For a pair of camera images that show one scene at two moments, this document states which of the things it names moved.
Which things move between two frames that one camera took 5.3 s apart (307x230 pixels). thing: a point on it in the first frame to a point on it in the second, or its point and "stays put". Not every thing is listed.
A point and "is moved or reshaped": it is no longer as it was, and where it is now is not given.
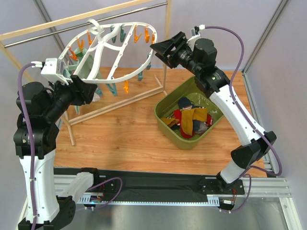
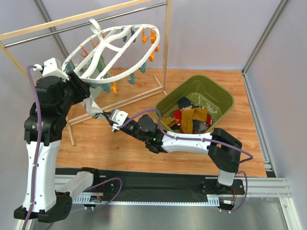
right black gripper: x=173 y=51 to x=109 y=115
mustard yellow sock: x=169 y=121 stays put
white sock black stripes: x=96 y=97 to x=91 y=107
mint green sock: x=84 y=66 to x=95 y=74
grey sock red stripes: x=203 y=126 stays put
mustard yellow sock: x=188 y=115 stays put
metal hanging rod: x=55 y=32 stays put
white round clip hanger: x=97 y=55 is moved or reshaped
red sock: x=177 y=114 stays put
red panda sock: x=209 y=120 stays put
